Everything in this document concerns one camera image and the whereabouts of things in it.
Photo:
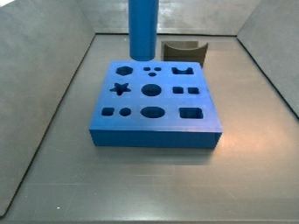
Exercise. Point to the dark grey curved holder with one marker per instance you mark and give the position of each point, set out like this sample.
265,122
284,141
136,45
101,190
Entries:
184,51

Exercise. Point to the blue shape-hole insertion block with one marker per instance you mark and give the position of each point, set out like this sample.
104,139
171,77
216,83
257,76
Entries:
155,104

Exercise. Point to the blue round cylinder peg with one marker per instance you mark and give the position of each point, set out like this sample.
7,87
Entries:
141,28

